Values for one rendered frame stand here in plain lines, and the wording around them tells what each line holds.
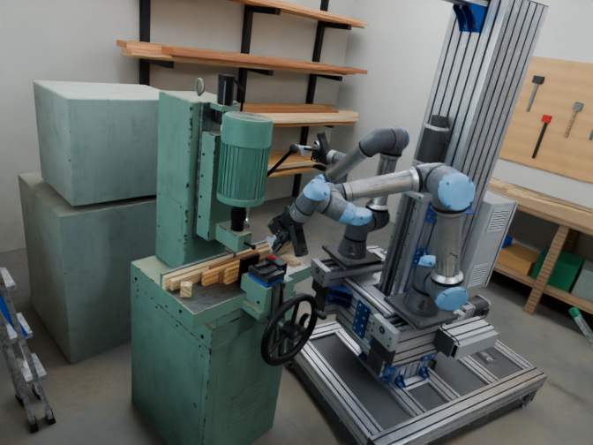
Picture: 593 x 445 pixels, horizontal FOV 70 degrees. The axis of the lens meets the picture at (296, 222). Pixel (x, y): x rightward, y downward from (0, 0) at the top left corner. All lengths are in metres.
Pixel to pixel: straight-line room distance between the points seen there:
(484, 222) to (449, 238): 0.57
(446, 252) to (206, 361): 0.96
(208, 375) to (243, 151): 0.83
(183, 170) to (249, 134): 0.35
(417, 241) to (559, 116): 2.59
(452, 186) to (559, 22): 3.11
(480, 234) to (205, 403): 1.40
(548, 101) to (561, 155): 0.48
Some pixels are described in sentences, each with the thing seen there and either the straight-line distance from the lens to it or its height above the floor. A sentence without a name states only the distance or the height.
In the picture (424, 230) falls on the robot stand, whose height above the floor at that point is 1.08.
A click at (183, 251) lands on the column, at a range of 1.79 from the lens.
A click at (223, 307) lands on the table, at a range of 1.54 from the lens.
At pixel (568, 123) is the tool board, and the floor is 1.47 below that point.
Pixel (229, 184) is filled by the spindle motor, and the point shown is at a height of 1.28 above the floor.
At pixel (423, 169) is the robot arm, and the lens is 1.59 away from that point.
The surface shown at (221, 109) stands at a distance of 1.58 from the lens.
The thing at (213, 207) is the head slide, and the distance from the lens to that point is 1.65.
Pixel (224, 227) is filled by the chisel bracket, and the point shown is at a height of 1.07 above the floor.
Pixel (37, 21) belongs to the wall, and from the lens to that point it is 3.56.
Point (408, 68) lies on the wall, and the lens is 4.94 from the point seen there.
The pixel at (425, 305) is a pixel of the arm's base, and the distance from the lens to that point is 1.84.
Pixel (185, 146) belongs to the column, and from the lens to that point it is 1.65.
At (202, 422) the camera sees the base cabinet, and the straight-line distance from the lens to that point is 1.89.
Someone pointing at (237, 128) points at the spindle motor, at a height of 1.48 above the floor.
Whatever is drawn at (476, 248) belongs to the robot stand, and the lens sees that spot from 2.16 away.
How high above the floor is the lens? 1.76
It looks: 23 degrees down
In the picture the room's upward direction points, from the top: 9 degrees clockwise
